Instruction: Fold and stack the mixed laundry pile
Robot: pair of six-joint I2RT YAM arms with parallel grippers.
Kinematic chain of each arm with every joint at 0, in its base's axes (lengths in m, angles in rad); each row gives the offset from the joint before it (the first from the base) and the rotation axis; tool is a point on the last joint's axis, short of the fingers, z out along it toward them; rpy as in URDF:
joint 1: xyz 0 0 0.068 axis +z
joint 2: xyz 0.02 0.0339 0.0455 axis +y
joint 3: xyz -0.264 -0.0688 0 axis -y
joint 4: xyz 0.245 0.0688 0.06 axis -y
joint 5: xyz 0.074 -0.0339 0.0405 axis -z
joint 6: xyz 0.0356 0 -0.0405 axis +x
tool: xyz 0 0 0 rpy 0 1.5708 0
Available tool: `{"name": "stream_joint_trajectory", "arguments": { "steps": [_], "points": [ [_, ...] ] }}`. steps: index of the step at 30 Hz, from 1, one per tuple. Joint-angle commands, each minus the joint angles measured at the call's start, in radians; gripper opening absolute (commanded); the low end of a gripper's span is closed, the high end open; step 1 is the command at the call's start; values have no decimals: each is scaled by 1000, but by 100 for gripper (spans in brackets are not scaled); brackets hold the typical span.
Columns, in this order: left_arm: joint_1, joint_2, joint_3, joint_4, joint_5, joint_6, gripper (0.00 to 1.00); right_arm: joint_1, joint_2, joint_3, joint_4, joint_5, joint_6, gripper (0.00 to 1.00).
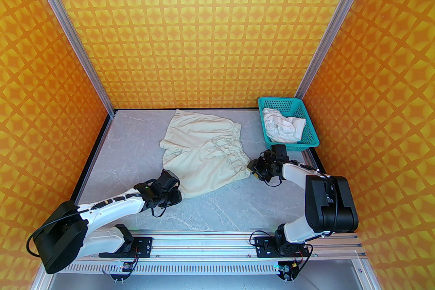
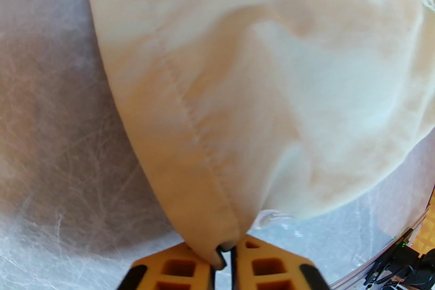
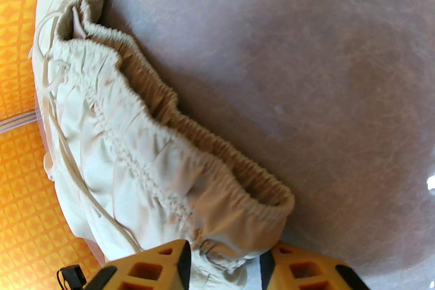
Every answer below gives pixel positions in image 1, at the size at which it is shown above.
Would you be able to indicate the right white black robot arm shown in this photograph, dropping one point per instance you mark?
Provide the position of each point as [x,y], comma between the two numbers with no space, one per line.
[333,203]

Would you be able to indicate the teal plastic mesh basket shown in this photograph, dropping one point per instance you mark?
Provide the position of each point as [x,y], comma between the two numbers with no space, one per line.
[278,103]

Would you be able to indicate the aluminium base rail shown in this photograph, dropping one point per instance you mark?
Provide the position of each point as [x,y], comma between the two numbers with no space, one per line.
[204,244]

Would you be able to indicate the white t-shirt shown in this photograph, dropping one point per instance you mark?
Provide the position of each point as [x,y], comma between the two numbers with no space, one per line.
[282,125]

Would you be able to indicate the aluminium side rail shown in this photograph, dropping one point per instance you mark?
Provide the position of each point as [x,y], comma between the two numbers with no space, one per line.
[307,154]

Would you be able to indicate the aluminium frame post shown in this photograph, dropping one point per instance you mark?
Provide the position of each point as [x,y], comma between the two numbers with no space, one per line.
[336,16]
[68,23]

